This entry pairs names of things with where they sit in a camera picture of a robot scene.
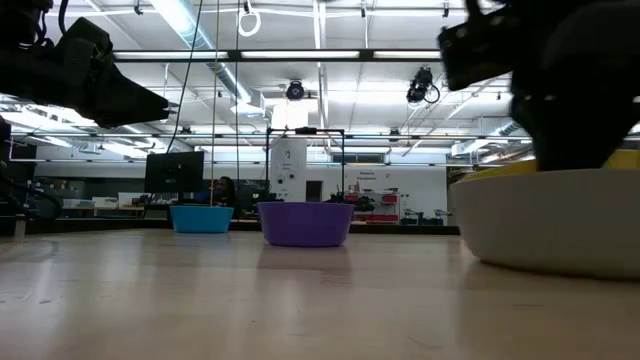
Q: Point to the red tool cabinet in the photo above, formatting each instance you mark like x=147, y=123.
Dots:
x=382, y=207

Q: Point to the silver ventilation duct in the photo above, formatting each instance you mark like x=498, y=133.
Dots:
x=220, y=65

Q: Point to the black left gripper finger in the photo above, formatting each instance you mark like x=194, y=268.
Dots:
x=125, y=102

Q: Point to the long overhead light bar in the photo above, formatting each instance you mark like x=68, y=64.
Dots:
x=300, y=55

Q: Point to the blue plastic bowl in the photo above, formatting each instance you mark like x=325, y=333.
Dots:
x=201, y=220

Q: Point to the black round ceiling camera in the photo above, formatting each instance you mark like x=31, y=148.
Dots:
x=295, y=90

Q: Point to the large white bowl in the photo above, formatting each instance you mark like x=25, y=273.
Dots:
x=550, y=225

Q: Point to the purple plastic bowl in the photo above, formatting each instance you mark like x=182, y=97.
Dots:
x=305, y=225

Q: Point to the desk with boxes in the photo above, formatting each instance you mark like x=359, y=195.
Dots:
x=100, y=204

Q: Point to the black computer monitor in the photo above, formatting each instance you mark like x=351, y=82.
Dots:
x=174, y=172

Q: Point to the black metal frame rig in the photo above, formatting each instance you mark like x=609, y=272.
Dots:
x=305, y=131

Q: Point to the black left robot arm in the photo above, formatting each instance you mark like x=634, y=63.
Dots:
x=22, y=20

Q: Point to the white square column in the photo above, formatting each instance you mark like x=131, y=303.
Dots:
x=288, y=165

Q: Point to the small white post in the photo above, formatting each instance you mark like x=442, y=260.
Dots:
x=20, y=227

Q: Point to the black table edge rail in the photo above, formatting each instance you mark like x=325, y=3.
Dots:
x=100, y=225

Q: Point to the person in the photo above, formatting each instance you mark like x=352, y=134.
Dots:
x=226, y=190

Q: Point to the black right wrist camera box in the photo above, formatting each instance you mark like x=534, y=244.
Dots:
x=475, y=50

